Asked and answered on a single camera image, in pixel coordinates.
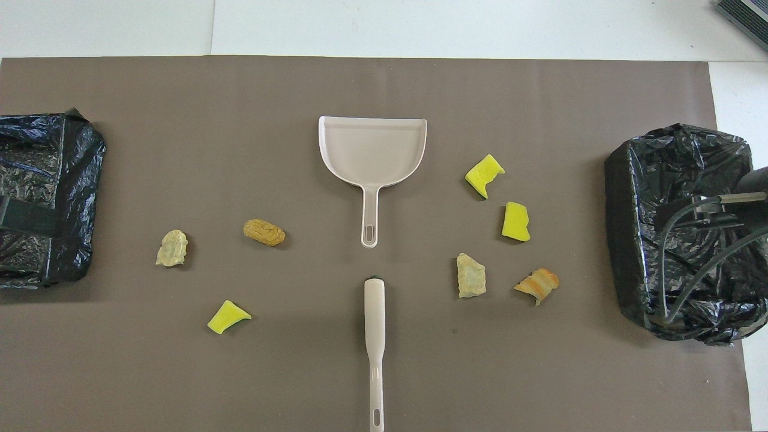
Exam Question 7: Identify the beige plastic dustpan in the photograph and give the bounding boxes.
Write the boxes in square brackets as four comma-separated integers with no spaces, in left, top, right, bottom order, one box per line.
[318,116,428,249]

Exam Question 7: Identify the beige hand brush black bristles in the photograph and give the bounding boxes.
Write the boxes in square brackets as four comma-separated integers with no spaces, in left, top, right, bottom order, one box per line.
[364,275,386,432]

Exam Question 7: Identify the pale green sponge chunk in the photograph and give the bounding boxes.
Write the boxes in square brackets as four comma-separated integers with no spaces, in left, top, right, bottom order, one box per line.
[456,253,487,299]

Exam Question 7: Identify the notched yellow sponge piece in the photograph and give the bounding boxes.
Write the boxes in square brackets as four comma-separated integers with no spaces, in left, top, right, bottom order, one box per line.
[464,154,506,200]

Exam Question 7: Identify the brown oval sponge piece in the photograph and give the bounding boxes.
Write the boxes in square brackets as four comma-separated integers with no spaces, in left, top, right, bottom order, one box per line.
[242,218,286,247]

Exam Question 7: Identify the yellow sponge block piece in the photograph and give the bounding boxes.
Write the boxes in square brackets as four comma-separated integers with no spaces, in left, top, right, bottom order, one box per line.
[502,202,532,243]

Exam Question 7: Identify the orange striped sponge piece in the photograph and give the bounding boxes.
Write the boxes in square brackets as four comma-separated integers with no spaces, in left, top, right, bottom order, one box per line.
[514,268,560,307]

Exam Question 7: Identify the yellow sponge wedge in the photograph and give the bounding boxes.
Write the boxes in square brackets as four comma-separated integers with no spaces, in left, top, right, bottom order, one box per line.
[207,299,253,335]

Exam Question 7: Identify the pale beige sponge piece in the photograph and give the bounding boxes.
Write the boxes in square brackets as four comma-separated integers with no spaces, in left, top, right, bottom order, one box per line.
[155,229,189,268]

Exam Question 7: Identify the black bag-lined bin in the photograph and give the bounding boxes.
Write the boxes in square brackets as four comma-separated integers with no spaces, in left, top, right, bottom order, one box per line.
[604,123,768,347]
[0,108,107,290]

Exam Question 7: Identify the brown table mat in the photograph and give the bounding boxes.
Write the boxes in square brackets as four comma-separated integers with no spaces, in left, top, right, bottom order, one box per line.
[0,56,754,432]

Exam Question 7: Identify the grey ribbed device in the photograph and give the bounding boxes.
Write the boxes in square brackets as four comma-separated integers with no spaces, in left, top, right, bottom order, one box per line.
[713,0,768,52]

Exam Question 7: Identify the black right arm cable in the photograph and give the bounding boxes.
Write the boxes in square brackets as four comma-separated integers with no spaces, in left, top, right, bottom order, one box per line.
[657,167,768,325]

